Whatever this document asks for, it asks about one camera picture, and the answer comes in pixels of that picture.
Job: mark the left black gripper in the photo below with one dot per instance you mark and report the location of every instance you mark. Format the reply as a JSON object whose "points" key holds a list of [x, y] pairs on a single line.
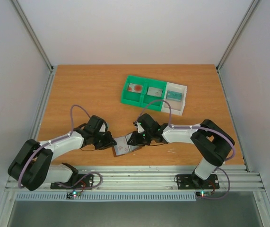
{"points": [[108, 144]]}

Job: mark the grey silver card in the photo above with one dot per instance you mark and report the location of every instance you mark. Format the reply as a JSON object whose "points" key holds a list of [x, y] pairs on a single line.
{"points": [[154, 91]]}

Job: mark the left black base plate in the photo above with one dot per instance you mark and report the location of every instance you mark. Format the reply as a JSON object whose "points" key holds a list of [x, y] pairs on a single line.
{"points": [[78, 181]]}

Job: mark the right aluminium frame post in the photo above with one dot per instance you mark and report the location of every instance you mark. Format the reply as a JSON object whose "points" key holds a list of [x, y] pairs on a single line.
{"points": [[238, 32]]}

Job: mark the white plastic bin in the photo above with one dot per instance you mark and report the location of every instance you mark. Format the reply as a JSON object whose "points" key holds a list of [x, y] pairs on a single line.
{"points": [[177, 108]]}

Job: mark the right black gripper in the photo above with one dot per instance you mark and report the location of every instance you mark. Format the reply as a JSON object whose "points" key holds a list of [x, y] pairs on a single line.
{"points": [[135, 138]]}

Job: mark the grey slotted cable duct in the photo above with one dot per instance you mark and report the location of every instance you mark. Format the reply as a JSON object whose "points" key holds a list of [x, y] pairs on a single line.
{"points": [[106, 196]]}

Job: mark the brown leather card holder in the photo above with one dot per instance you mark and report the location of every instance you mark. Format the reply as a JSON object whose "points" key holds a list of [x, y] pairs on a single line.
{"points": [[127, 152]]}

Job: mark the aluminium frame post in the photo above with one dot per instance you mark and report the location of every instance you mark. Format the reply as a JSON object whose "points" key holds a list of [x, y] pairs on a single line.
{"points": [[238, 32], [21, 14]]}

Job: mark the card with red circles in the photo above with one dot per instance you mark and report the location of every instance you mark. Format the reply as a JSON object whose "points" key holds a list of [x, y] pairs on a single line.
{"points": [[135, 88]]}

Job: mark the right controller board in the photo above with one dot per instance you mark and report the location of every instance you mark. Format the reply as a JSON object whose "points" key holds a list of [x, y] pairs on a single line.
{"points": [[203, 194]]}

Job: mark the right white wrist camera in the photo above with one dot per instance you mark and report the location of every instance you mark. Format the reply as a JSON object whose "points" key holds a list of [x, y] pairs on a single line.
{"points": [[138, 126]]}

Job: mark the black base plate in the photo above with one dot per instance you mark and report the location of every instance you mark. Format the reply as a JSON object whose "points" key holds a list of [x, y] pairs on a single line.
{"points": [[78, 181], [186, 182]]}

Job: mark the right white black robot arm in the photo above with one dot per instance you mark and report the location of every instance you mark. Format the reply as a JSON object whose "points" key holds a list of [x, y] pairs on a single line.
{"points": [[211, 141]]}

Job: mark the green bin middle compartment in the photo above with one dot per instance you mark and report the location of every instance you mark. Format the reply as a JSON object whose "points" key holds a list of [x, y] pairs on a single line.
{"points": [[145, 99]]}

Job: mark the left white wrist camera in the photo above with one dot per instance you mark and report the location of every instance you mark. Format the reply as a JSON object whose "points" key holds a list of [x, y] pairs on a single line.
{"points": [[104, 127]]}

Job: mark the controller board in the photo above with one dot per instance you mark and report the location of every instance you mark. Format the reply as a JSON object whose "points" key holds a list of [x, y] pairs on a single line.
{"points": [[74, 194], [203, 194]]}

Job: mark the left controller board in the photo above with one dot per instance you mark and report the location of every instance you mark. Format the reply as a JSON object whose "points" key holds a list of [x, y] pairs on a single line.
{"points": [[74, 194]]}

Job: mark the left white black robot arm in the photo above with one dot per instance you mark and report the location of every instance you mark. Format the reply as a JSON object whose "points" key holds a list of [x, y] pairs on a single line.
{"points": [[32, 165]]}

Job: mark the left aluminium frame post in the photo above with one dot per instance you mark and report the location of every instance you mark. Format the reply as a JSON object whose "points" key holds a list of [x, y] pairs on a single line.
{"points": [[21, 14]]}

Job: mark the aluminium front rail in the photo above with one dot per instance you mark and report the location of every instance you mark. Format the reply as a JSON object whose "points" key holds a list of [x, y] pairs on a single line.
{"points": [[161, 178]]}

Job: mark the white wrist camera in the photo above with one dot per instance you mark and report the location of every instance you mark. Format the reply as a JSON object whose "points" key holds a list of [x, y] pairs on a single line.
{"points": [[104, 127], [138, 126]]}

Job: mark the teal card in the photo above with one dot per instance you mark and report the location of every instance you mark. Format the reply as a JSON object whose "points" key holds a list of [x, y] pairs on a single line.
{"points": [[174, 96]]}

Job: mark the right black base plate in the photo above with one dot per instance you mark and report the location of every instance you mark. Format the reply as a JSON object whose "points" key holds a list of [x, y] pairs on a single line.
{"points": [[186, 182]]}

